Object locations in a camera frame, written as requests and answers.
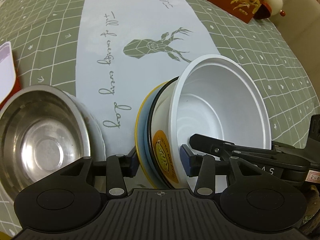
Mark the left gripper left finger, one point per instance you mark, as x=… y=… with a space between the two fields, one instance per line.
x=118 y=167

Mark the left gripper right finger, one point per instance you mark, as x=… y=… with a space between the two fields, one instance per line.
x=202 y=167

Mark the blue enamel bowl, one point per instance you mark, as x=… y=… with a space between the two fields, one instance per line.
x=156 y=135

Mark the white yellow-rimmed ceramic bowl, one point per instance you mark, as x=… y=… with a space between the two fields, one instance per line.
x=140 y=124

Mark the white plastic bowl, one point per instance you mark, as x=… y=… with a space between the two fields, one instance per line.
x=215 y=97

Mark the stainless steel bowl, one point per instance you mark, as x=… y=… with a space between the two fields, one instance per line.
x=42 y=130

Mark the lilac plastic tray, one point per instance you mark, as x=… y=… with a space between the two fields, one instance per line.
x=9 y=81

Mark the floral white plate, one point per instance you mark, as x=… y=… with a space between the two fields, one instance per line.
x=98 y=149

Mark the green grid tablecloth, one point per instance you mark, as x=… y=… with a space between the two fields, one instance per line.
x=111 y=53

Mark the beige sofa chair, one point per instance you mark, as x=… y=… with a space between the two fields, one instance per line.
x=300 y=28

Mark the white egg-shaped toy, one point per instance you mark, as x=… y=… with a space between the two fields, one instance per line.
x=269 y=8

